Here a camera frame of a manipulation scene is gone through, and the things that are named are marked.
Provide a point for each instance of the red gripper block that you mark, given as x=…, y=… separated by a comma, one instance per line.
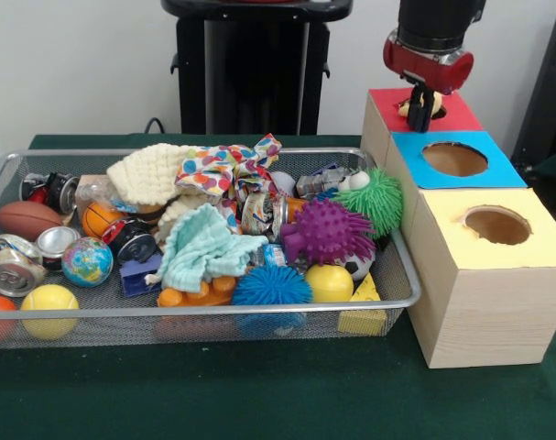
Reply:
x=428, y=69

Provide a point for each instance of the blue spiky ball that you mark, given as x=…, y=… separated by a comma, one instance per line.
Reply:
x=272, y=285

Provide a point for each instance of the shallow clear mesh bin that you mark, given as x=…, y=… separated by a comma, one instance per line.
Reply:
x=213, y=327

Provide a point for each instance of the crushed silver drink can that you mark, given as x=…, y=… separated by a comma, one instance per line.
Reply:
x=263, y=212

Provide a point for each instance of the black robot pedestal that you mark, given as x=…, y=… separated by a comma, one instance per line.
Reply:
x=241, y=69

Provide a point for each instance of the black chair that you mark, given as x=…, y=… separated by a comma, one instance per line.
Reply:
x=548, y=91

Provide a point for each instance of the yellow ball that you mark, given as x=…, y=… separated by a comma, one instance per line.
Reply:
x=50, y=304

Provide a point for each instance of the light blue cloth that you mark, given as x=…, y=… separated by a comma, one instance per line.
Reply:
x=204, y=247

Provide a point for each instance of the colourful patterned cloth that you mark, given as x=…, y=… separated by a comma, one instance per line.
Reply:
x=218, y=165

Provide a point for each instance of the green spiky ball with eyes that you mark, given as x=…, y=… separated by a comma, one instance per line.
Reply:
x=378, y=201

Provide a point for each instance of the purple spiky toy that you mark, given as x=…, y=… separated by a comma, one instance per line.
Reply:
x=328, y=234

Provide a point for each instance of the silver toy robot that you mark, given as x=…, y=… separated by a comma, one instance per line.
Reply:
x=321, y=181

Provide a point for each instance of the wooden box with three holes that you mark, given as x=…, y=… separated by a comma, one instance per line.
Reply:
x=483, y=311

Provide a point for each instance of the pale yellow plush toy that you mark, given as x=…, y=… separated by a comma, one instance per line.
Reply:
x=438, y=103

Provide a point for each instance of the cream white cloth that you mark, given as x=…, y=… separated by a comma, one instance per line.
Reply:
x=144, y=176

